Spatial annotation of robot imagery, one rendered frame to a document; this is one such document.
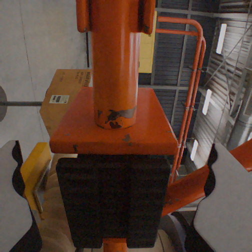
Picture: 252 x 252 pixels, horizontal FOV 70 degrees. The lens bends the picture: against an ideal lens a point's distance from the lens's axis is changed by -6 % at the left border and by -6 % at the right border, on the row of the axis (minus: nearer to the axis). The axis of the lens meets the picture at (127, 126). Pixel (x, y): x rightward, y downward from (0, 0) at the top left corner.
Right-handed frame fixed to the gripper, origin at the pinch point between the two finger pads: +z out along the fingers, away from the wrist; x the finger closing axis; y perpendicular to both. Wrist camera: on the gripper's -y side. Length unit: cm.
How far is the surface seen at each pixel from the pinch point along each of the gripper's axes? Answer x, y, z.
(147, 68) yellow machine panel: 106, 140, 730
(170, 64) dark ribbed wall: 276, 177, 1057
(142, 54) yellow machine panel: 83, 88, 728
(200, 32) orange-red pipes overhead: 299, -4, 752
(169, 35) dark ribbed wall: 251, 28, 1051
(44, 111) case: -59, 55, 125
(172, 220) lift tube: 8.1, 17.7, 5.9
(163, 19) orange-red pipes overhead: 152, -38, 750
